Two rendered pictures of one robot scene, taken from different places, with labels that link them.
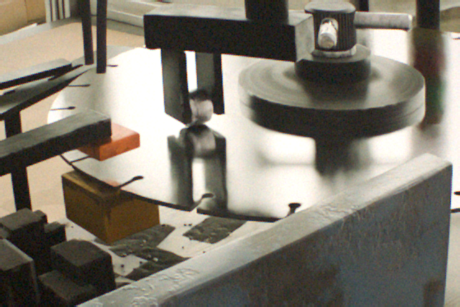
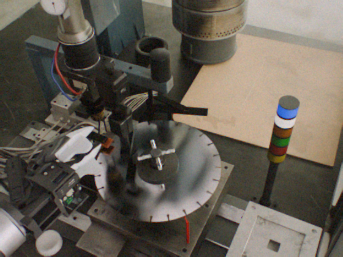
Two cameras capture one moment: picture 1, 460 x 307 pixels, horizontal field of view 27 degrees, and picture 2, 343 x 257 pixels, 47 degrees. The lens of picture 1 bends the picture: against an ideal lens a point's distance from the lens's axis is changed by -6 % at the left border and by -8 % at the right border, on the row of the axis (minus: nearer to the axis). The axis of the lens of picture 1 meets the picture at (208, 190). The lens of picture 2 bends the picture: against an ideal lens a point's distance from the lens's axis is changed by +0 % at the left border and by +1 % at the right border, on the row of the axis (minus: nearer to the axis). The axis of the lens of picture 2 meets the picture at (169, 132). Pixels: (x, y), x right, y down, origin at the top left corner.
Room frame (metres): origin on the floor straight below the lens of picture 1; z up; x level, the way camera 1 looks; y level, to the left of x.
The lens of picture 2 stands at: (0.33, -0.67, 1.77)
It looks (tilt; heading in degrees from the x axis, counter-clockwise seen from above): 48 degrees down; 68
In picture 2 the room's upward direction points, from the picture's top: 4 degrees counter-clockwise
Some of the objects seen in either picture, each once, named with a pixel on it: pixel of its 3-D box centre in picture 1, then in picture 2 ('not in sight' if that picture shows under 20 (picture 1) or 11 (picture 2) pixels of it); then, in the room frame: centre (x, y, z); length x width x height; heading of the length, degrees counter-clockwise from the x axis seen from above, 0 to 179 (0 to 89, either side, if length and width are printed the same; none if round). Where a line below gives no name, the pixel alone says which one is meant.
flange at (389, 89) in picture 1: (333, 71); (157, 162); (0.54, -0.08, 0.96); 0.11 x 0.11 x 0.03
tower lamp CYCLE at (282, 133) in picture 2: not in sight; (283, 126); (0.81, -0.20, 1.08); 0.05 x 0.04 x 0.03; 38
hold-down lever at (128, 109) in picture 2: not in sight; (120, 101); (0.47, -0.08, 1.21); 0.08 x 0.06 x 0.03; 128
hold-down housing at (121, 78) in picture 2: not in sight; (116, 101); (0.47, -0.03, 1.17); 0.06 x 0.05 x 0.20; 119
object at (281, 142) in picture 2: not in sight; (280, 136); (0.81, -0.20, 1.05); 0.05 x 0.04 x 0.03; 38
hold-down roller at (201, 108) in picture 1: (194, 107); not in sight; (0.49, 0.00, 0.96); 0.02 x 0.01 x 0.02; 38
